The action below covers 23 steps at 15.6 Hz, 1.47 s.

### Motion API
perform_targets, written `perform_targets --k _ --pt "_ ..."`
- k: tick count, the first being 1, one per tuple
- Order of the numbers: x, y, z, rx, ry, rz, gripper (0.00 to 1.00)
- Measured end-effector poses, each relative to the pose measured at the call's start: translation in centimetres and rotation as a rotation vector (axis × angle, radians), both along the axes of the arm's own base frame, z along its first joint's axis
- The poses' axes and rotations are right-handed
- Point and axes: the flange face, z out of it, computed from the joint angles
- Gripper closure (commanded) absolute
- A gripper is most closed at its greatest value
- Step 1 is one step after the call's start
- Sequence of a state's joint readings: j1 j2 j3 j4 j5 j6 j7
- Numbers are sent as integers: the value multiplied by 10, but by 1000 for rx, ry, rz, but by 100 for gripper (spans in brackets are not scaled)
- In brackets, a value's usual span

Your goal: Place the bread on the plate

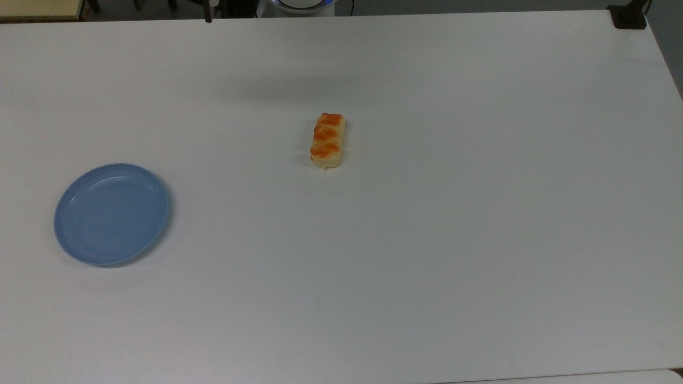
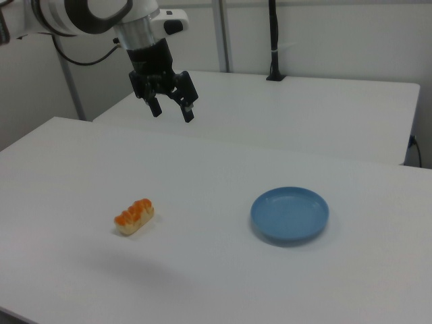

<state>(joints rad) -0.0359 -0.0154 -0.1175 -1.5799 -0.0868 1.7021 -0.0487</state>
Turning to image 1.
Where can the yellow wooden table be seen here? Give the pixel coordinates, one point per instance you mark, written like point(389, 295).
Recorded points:
point(37, 8)

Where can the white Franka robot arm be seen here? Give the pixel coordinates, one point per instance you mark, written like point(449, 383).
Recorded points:
point(299, 6)

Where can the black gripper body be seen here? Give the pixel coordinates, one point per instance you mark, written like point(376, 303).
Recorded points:
point(237, 6)

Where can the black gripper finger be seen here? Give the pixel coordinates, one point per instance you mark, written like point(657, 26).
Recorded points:
point(208, 15)

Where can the orange glazed bread loaf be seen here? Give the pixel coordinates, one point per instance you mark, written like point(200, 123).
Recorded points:
point(326, 141)

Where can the blue round plate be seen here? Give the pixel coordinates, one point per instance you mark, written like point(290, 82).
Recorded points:
point(112, 213)

